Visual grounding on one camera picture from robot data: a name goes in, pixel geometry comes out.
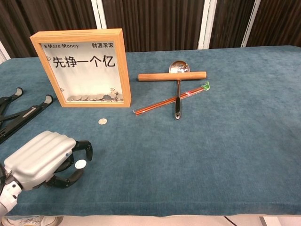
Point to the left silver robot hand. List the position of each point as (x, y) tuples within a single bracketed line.
[(40, 157)]

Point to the silver coin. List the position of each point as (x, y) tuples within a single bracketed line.
[(102, 121), (80, 164)]

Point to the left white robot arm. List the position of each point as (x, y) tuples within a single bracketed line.
[(7, 195)]

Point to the black folding laptop stand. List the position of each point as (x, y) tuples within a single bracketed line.
[(23, 115)]

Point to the white sneaker under table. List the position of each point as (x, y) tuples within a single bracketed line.
[(28, 221)]

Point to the wrapped red chopsticks pair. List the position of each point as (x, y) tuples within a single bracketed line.
[(160, 104)]

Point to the blue tablecloth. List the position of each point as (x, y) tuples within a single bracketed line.
[(188, 153)]

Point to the wooden rolling pin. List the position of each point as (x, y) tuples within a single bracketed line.
[(164, 77)]

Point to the stainless steel ladle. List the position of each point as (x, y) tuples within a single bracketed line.
[(178, 67)]

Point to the wooden coin box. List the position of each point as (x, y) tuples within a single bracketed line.
[(80, 77)]

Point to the white partition post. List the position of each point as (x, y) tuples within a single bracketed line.
[(98, 14), (207, 23), (250, 23), (3, 53)]

